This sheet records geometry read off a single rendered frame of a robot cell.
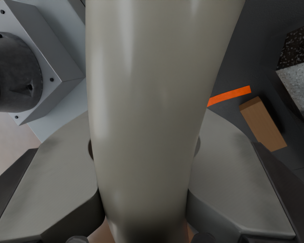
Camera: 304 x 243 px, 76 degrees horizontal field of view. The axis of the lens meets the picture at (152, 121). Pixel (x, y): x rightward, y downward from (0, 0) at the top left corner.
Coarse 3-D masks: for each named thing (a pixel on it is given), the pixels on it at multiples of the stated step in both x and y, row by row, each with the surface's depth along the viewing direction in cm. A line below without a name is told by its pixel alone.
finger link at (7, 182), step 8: (32, 152) 8; (16, 160) 7; (24, 160) 7; (8, 168) 7; (16, 168) 7; (24, 168) 7; (0, 176) 7; (8, 176) 7; (16, 176) 7; (0, 184) 6; (8, 184) 6; (16, 184) 6; (0, 192) 6; (8, 192) 6; (0, 200) 6; (8, 200) 6; (0, 208) 6; (0, 216) 5; (40, 240) 5
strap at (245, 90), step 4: (240, 88) 116; (244, 88) 116; (248, 88) 115; (228, 92) 119; (232, 92) 119; (236, 92) 118; (240, 92) 117; (244, 92) 116; (248, 92) 116; (216, 96) 123; (220, 96) 122; (224, 96) 121; (228, 96) 120; (232, 96) 119; (236, 96) 119; (212, 100) 124; (216, 100) 123; (220, 100) 123; (208, 104) 126; (212, 104) 125
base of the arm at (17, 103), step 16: (0, 32) 43; (0, 48) 40; (16, 48) 42; (0, 64) 39; (16, 64) 41; (32, 64) 43; (0, 80) 39; (16, 80) 41; (32, 80) 44; (0, 96) 40; (16, 96) 43; (32, 96) 45; (16, 112) 48
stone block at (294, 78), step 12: (300, 24) 66; (276, 36) 72; (288, 36) 59; (300, 36) 56; (276, 48) 67; (288, 48) 58; (300, 48) 55; (264, 60) 80; (276, 60) 63; (288, 60) 58; (300, 60) 54; (264, 72) 88; (276, 72) 61; (288, 72) 58; (300, 72) 55; (276, 84) 75; (288, 84) 60; (300, 84) 57; (288, 96) 66; (300, 96) 59; (288, 108) 84; (300, 108) 61; (300, 120) 71
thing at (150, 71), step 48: (96, 0) 3; (144, 0) 3; (192, 0) 3; (240, 0) 3; (96, 48) 3; (144, 48) 3; (192, 48) 3; (96, 96) 4; (144, 96) 3; (192, 96) 4; (96, 144) 5; (144, 144) 4; (192, 144) 5; (144, 192) 5; (144, 240) 6
